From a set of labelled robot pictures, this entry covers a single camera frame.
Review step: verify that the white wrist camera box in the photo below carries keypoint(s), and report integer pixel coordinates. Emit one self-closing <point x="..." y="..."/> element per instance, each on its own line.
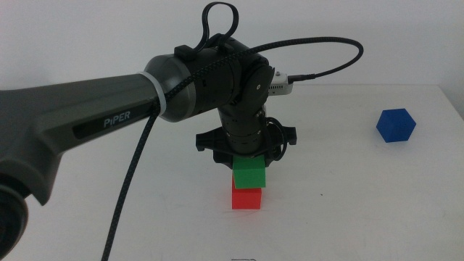
<point x="280" y="84"/>

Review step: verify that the red cube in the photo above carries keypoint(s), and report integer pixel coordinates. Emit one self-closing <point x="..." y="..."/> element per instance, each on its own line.
<point x="246" y="199"/>

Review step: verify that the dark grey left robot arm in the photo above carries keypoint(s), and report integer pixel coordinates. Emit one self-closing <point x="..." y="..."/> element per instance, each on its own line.
<point x="90" y="112"/>

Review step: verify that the blue cube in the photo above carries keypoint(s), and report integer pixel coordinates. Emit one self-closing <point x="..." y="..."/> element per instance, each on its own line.
<point x="396" y="125"/>

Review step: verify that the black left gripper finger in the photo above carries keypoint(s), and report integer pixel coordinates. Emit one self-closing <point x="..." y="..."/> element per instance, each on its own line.
<point x="223" y="160"/>
<point x="269" y="159"/>

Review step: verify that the green cube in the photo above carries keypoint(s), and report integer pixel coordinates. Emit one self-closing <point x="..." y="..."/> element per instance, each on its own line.
<point x="249" y="174"/>

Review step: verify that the white zip tie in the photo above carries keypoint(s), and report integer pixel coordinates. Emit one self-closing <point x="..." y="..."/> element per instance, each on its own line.
<point x="159" y="94"/>

